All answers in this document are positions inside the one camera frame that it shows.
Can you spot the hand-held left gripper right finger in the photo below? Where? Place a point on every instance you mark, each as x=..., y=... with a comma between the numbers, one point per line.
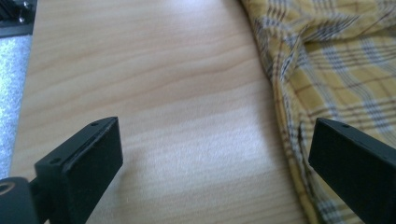
x=358, y=168

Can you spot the black metal stand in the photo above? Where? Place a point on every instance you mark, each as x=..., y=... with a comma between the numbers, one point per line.
x=15, y=18

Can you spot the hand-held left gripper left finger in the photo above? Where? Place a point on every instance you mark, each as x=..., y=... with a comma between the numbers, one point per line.
x=84, y=168

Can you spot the yellow plaid shirt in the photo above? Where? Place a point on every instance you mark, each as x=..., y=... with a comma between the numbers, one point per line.
x=342, y=77

